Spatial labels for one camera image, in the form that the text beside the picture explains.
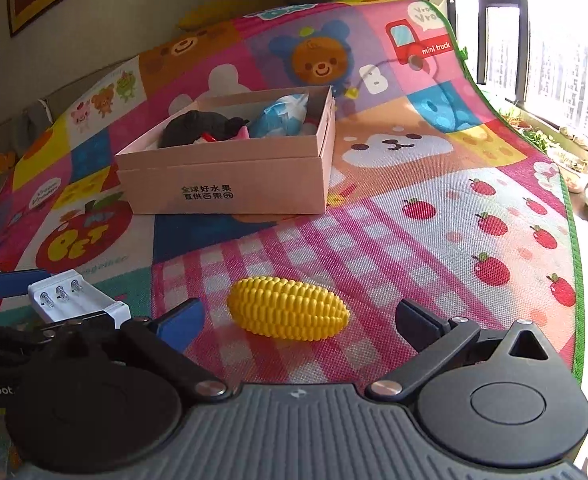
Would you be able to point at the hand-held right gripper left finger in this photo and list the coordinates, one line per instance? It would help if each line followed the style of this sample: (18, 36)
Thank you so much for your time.
(181, 317)

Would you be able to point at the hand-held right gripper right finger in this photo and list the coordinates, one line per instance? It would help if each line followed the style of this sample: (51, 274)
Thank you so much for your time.
(416, 320)

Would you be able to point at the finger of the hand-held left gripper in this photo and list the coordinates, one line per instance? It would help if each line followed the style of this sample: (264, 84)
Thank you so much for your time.
(13, 281)
(3, 335)

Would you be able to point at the white battery charger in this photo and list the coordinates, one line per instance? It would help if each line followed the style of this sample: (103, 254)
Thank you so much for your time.
(88, 302)

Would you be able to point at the yellow corn toy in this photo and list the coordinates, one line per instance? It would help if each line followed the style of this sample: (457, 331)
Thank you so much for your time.
(284, 310)

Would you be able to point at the pink cardboard box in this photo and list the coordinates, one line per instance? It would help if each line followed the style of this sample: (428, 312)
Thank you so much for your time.
(223, 180)

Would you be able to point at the black plush toy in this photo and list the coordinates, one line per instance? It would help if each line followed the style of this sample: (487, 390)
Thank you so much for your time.
(193, 125)

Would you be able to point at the blue plastic packet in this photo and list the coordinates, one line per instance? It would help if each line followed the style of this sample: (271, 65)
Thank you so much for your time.
(279, 112)

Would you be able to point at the orange plush toy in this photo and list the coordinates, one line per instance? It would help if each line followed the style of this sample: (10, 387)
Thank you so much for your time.
(1, 164)

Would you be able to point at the colourful cartoon play mat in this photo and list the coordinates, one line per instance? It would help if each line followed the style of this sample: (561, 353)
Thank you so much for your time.
(424, 185)

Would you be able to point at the grey neck pillow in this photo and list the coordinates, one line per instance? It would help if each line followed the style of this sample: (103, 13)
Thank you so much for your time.
(36, 120)

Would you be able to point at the planter with greens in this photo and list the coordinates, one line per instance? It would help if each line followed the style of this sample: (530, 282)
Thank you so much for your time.
(569, 165)

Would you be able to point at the black window frame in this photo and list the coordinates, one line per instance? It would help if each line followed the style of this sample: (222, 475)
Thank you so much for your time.
(521, 35)

